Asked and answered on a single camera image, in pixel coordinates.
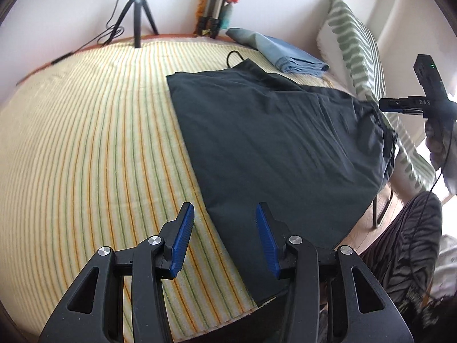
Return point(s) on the green patterned cushion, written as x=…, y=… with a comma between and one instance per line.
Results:
x=410, y=160
x=353, y=43

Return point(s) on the yellow striped blanket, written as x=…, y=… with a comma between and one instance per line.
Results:
x=89, y=143

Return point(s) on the folded silver tripod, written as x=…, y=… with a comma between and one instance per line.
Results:
x=214, y=7

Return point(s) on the person's zebra striped leg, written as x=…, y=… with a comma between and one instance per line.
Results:
x=403, y=250

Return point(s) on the white cloth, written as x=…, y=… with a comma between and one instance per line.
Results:
x=446, y=268

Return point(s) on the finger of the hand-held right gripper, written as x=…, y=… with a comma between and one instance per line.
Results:
x=392, y=105

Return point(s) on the folded blue jeans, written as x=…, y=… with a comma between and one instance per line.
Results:
x=285, y=55

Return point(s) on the black pants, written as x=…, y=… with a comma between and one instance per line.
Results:
x=271, y=143

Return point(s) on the dark metal frame leg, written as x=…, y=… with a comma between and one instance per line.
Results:
x=375, y=210

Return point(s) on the brown woven mat roll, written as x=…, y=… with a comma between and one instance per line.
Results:
x=201, y=3

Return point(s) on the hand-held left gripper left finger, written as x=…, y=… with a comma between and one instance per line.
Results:
x=182, y=232

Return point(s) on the wooden bed frame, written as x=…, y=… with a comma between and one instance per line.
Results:
x=167, y=36

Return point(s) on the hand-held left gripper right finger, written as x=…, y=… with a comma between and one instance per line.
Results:
x=267, y=239

